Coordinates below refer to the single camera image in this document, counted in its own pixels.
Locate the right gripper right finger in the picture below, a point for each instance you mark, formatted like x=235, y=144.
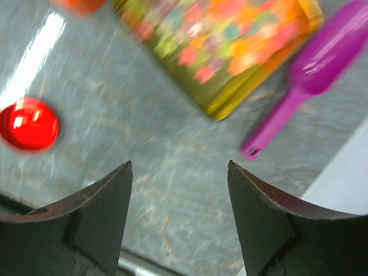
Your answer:
x=281, y=234

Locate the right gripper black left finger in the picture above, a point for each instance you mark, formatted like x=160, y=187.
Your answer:
x=77, y=235

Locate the gold tin of gummies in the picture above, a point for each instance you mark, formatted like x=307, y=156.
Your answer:
x=219, y=52

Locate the red jar lid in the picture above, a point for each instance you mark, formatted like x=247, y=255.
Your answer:
x=29, y=125

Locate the orange tray of lollipops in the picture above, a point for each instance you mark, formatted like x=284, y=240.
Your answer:
x=80, y=7

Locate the purple plastic scoop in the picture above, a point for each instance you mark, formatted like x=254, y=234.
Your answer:
x=325, y=57

